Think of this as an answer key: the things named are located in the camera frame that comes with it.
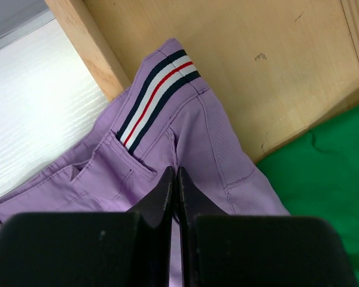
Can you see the wooden clothes rack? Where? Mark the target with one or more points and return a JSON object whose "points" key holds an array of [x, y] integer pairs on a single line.
{"points": [[278, 67]]}

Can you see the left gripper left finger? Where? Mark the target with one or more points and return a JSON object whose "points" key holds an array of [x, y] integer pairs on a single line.
{"points": [[129, 248]]}

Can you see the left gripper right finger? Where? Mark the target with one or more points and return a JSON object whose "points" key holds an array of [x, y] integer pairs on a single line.
{"points": [[228, 250]]}

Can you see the purple trousers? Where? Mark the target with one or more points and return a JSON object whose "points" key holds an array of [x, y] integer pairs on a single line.
{"points": [[168, 117]]}

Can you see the green t-shirt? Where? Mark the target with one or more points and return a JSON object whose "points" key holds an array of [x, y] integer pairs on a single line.
{"points": [[317, 174]]}

